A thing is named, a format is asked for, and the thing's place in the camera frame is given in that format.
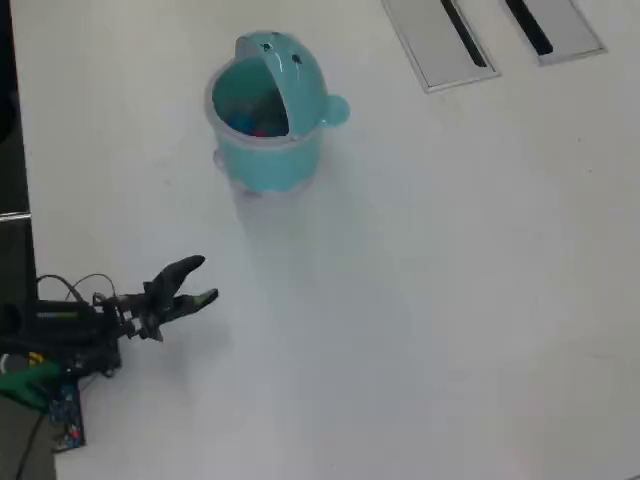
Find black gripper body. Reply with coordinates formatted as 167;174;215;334
115;293;166;344

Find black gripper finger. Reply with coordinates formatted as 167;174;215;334
142;254;207;314
159;288;220;326

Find teal whale-shaped bin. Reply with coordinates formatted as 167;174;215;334
203;30;351;201

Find blue circuit board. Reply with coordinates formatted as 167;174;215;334
47;382;87;454

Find green table clamp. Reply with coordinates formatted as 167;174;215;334
0;360;64;414

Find black cabinet with metal edge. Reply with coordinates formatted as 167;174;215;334
0;212;39;351

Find thin black servo wires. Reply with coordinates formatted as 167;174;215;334
37;272;119;307

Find white cable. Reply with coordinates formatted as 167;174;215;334
0;349;24;376

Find black power cable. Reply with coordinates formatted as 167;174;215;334
14;412;51;480

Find grey table cable hatch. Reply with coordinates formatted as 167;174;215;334
380;0;501;95
499;0;610;68

